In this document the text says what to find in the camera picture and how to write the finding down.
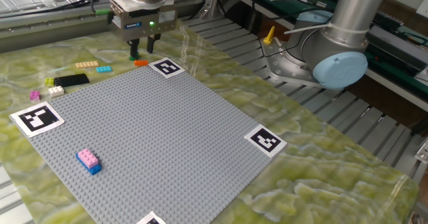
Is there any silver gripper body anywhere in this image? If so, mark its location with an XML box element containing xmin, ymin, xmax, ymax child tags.
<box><xmin>109</xmin><ymin>3</ymin><xmax>178</xmax><ymax>41</ymax></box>

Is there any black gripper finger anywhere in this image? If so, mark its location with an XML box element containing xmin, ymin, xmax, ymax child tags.
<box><xmin>146</xmin><ymin>33</ymin><xmax>161</xmax><ymax>54</ymax></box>
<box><xmin>126</xmin><ymin>38</ymin><xmax>140</xmax><ymax>60</ymax></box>

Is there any tan Lego plate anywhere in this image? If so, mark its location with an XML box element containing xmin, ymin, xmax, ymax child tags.
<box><xmin>75</xmin><ymin>60</ymin><xmax>100</xmax><ymax>69</ymax></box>

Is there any black Lego plate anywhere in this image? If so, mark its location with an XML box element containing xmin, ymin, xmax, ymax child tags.
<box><xmin>53</xmin><ymin>73</ymin><xmax>90</xmax><ymax>88</ymax></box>

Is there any white Lego brick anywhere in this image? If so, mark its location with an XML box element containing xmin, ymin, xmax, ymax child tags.
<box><xmin>48</xmin><ymin>86</ymin><xmax>65</xmax><ymax>98</ymax></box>

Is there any grey Lego baseplate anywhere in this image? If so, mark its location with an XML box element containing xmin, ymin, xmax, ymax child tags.
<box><xmin>25</xmin><ymin>64</ymin><xmax>275</xmax><ymax>224</ymax></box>

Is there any pink Lego brick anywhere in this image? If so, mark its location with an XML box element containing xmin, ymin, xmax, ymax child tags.
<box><xmin>77</xmin><ymin>148</ymin><xmax>100</xmax><ymax>169</ymax></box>

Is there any blue Lego brick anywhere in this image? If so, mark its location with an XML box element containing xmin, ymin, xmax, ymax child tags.
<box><xmin>75</xmin><ymin>152</ymin><xmax>103</xmax><ymax>176</ymax></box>

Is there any black white fiducial marker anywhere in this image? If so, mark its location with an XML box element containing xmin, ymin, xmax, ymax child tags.
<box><xmin>135</xmin><ymin>211</ymin><xmax>168</xmax><ymax>224</ymax></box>
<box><xmin>243</xmin><ymin>124</ymin><xmax>288</xmax><ymax>158</ymax></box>
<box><xmin>148</xmin><ymin>57</ymin><xmax>186</xmax><ymax>80</ymax></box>
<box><xmin>9</xmin><ymin>101</ymin><xmax>66</xmax><ymax>138</ymax></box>

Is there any yellow plastic tool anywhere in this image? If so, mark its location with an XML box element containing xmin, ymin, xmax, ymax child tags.
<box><xmin>263</xmin><ymin>25</ymin><xmax>276</xmax><ymax>45</ymax></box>

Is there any green topped bench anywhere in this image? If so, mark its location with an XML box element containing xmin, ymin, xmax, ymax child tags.
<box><xmin>222</xmin><ymin>0</ymin><xmax>428</xmax><ymax>113</ymax></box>

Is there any metal robot mounting plate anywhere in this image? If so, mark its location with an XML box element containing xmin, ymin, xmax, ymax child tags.
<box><xmin>261</xmin><ymin>38</ymin><xmax>327</xmax><ymax>90</ymax></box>

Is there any black electronics box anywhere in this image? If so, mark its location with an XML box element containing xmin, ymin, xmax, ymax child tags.
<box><xmin>366</xmin><ymin>9</ymin><xmax>428</xmax><ymax>76</ymax></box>

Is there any green plug gripper cable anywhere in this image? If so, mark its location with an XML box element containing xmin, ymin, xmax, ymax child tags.
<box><xmin>89</xmin><ymin>0</ymin><xmax>113</xmax><ymax>17</ymax></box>

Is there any aluminium upright post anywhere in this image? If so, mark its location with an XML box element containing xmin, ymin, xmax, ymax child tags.
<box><xmin>197</xmin><ymin>0</ymin><xmax>223</xmax><ymax>19</ymax></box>

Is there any metal corner bracket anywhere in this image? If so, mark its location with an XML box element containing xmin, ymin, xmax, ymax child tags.
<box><xmin>414</xmin><ymin>140</ymin><xmax>428</xmax><ymax>164</ymax></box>

